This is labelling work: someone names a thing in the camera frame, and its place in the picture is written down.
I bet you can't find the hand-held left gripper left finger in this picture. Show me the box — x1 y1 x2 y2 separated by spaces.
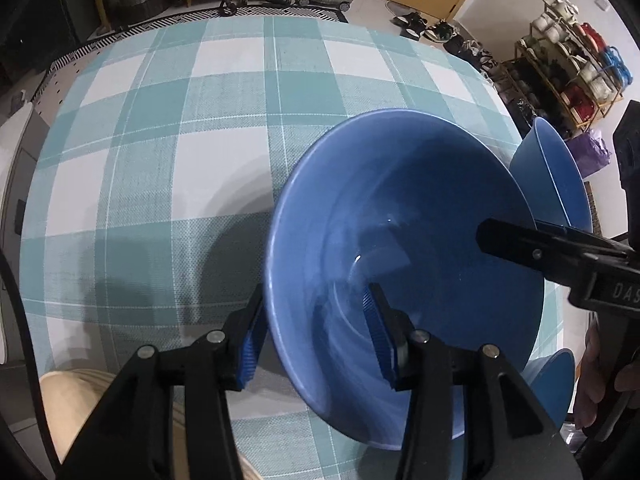
65 284 269 480

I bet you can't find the blue bowl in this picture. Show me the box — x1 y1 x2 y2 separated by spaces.
265 109 546 452
509 116 594 234
520 348 577 428

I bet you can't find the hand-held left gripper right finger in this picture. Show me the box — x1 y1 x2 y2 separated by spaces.
362 282 583 480

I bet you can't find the teal checked tablecloth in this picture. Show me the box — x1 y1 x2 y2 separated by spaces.
19 12 596 480

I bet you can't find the purple plastic bag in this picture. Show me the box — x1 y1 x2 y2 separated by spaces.
567 130 613 178

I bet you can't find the row of shoes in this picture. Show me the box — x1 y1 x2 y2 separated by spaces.
390 10 501 78

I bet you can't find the gold shoe rack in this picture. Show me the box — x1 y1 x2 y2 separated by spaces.
500 0 633 136

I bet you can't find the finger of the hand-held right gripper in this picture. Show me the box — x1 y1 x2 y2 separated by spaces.
476 218 601 286
537 222 632 257

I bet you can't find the person's right hand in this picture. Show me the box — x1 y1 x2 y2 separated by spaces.
574 319 618 431

